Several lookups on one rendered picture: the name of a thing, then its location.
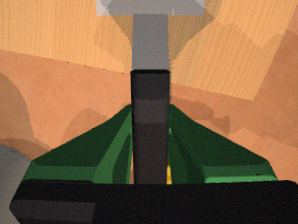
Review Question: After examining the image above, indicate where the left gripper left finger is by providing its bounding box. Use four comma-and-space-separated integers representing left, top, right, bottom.
21, 104, 133, 184

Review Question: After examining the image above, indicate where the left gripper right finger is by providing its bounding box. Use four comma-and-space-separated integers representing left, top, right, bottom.
168, 104, 278, 184

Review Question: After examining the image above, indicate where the grey mug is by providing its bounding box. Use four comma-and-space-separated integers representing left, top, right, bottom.
0, 145, 31, 224

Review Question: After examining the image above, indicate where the light wooden cutting board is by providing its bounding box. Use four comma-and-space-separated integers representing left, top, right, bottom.
0, 0, 298, 101

